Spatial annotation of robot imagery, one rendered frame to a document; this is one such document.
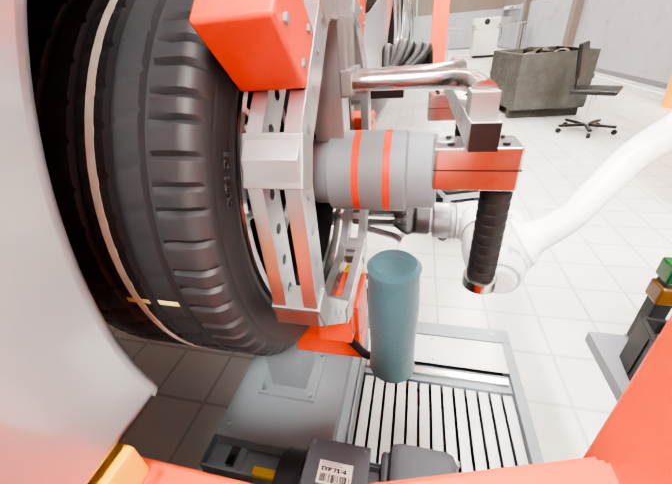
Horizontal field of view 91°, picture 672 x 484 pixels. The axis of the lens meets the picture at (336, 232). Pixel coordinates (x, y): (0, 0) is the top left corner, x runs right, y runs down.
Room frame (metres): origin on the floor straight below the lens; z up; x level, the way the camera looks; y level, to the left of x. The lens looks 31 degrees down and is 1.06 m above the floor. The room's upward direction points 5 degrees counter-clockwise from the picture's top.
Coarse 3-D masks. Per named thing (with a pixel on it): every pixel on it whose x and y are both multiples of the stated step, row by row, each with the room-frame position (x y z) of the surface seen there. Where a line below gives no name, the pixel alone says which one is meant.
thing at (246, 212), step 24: (240, 96) 0.40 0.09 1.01; (288, 96) 0.63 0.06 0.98; (240, 120) 0.39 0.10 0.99; (240, 144) 0.37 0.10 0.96; (240, 168) 0.36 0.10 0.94; (240, 192) 0.35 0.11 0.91; (288, 216) 0.52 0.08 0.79; (288, 240) 0.54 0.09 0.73; (264, 264) 0.43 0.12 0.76; (264, 288) 0.36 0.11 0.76
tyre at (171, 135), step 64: (64, 0) 0.45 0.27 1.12; (128, 0) 0.42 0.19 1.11; (192, 0) 0.39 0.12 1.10; (64, 64) 0.38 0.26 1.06; (128, 64) 0.36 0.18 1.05; (192, 64) 0.35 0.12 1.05; (64, 128) 0.34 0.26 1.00; (128, 128) 0.32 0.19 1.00; (192, 128) 0.31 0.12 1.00; (64, 192) 0.33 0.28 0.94; (128, 192) 0.30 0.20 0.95; (192, 192) 0.29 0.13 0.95; (128, 256) 0.30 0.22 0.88; (192, 256) 0.28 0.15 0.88; (128, 320) 0.32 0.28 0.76; (192, 320) 0.29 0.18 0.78; (256, 320) 0.32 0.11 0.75
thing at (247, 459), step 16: (368, 336) 0.81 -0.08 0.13; (352, 368) 0.68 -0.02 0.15; (352, 384) 0.62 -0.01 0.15; (352, 400) 0.57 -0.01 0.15; (352, 416) 0.51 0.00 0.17; (352, 432) 0.49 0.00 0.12; (208, 448) 0.46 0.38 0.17; (224, 448) 0.47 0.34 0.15; (240, 448) 0.45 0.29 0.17; (208, 464) 0.42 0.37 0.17; (224, 464) 0.42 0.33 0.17; (240, 464) 0.42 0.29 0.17; (256, 464) 0.42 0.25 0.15; (272, 464) 0.42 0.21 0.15; (240, 480) 0.40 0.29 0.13; (256, 480) 0.38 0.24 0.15; (272, 480) 0.37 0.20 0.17
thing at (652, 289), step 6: (654, 282) 0.47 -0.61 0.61; (648, 288) 0.48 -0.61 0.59; (654, 288) 0.46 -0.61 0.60; (660, 288) 0.45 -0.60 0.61; (666, 288) 0.45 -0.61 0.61; (648, 294) 0.47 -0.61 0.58; (654, 294) 0.46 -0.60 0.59; (660, 294) 0.45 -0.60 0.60; (666, 294) 0.44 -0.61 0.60; (654, 300) 0.45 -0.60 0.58; (660, 300) 0.44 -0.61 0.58; (666, 300) 0.44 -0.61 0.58
